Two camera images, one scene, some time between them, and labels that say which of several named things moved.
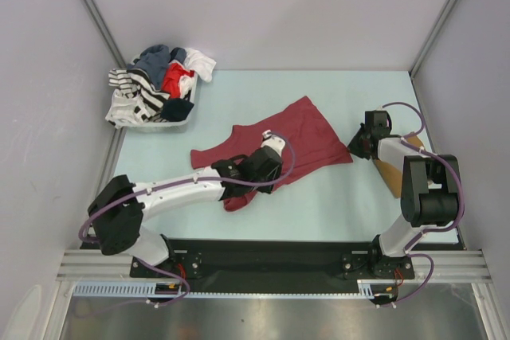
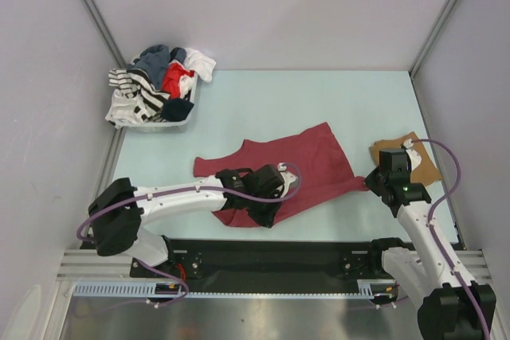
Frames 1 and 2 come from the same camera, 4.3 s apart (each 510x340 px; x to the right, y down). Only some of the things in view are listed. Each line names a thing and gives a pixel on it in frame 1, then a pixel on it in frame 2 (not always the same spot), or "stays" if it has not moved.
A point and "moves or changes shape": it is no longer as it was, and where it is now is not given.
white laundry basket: (169, 125) stays
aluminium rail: (94, 265) stays
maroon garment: (311, 144) moves or changes shape
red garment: (170, 83) stays
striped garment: (135, 99) stays
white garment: (202, 64) stays
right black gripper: (354, 147) -> (370, 182)
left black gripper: (265, 189) -> (266, 219)
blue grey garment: (154, 60) stays
